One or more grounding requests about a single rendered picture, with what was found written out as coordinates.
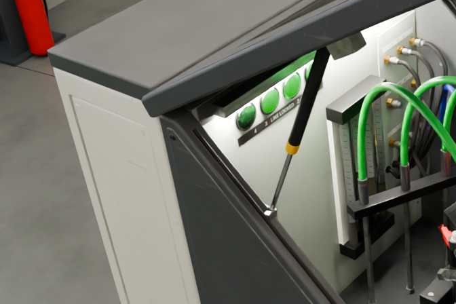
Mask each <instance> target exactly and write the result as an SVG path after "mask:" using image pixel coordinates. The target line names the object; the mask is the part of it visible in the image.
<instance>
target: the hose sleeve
mask: <svg viewBox="0 0 456 304"><path fill-rule="evenodd" d="M442 276H443V278H444V279H445V280H448V281H456V270H454V269H446V270H444V271H443V273H442Z"/></svg>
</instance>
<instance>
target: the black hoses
mask: <svg viewBox="0 0 456 304"><path fill-rule="evenodd" d="M423 45H424V46H429V47H430V48H431V49H432V50H433V51H434V52H435V53H436V54H437V56H438V57H439V59H440V60H441V62H442V65H443V69H444V73H443V76H448V66H447V62H446V60H445V58H444V56H443V55H442V54H441V52H440V51H439V50H438V49H437V47H436V46H435V45H434V44H432V43H430V42H428V41H424V42H423ZM411 55H415V56H417V57H418V58H419V59H420V60H421V61H422V62H423V63H424V65H425V66H426V67H427V69H428V71H429V73H430V79H433V78H435V76H434V72H433V69H432V67H431V65H430V64H429V62H428V61H427V60H426V59H425V57H424V56H423V55H422V54H421V53H419V52H417V51H411ZM398 64H401V65H404V66H405V67H406V68H407V69H408V70H409V71H410V73H411V74H412V76H413V77H414V79H415V82H416V84H417V89H418V87H419V86H421V82H420V80H419V77H418V75H417V73H416V72H415V70H414V69H413V68H412V66H411V65H410V64H409V63H407V62H405V61H403V60H399V61H398ZM445 85H446V84H442V85H441V89H440V93H439V96H438V100H437V103H436V106H435V109H434V112H433V114H434V115H435V116H437V114H438V110H439V108H440V104H441V102H442V98H443V95H444V86H445ZM434 89H435V86H434V87H432V88H430V95H429V100H428V103H427V102H426V101H425V99H424V98H423V97H422V96H421V98H420V100H421V101H422V102H423V103H424V104H425V105H426V106H427V107H428V108H429V109H430V111H431V112H432V110H431V108H432V103H433V98H434ZM420 117H421V113H420V112H419V111H418V110H417V112H416V118H415V127H414V130H413V136H412V140H411V144H410V146H408V163H409V168H410V170H411V168H414V167H415V166H416V165H417V167H418V169H419V171H420V173H421V174H422V176H423V177H426V176H429V175H430V172H431V168H432V158H431V156H430V154H429V153H428V151H429V150H430V147H431V146H432V143H433V141H434V139H435V137H436V135H437V133H436V131H435V130H434V131H433V133H432V135H431V137H430V139H429V142H428V144H427V146H426V143H427V141H428V138H429V136H430V133H431V131H432V126H431V125H430V124H429V126H428V128H427V132H426V133H425V130H426V127H427V124H428V121H427V120H426V118H424V120H423V125H422V128H421V132H420V135H419V138H418V141H417V144H416V146H415V142H416V139H417V133H418V129H419V122H420ZM424 134H425V137H424V139H423V136H424ZM422 140H423V142H422ZM421 142H422V144H421ZM425 146H426V148H425ZM424 148H425V150H424ZM425 156H426V157H427V171H426V173H425V170H424V169H423V167H422V165H421V163H420V161H421V160H422V159H423V158H424V157H425ZM392 167H393V168H395V167H397V168H398V169H399V170H400V164H398V163H397V161H396V160H394V161H393V163H392ZM385 172H386V173H389V172H390V173H391V174H392V175H393V176H394V177H395V178H396V179H400V174H399V175H397V173H396V172H395V171H394V170H393V169H391V167H390V166H388V167H387V168H386V169H385Z"/></svg>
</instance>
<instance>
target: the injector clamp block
mask: <svg viewBox="0 0 456 304"><path fill-rule="evenodd" d="M419 302H420V304H453V293H452V281H444V280H439V279H438V276H437V277H436V279H435V280H434V281H433V282H432V283H431V284H430V285H429V286H428V287H427V288H426V289H425V290H424V291H423V292H422V293H421V294H420V295H419Z"/></svg>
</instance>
